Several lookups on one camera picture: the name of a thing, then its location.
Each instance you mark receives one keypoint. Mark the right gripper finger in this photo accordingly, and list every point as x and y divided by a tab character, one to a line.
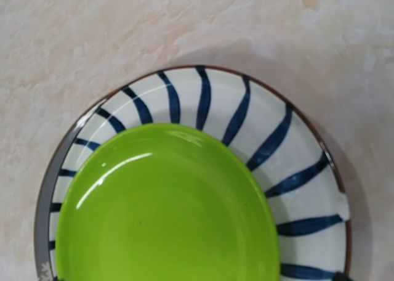
341	276

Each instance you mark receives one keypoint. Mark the white blue striped plate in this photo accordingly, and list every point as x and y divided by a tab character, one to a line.
192	173

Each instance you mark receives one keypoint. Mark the green plastic plate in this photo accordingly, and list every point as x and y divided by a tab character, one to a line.
165	202

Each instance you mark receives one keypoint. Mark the grey reindeer plate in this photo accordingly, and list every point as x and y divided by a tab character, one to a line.
274	138

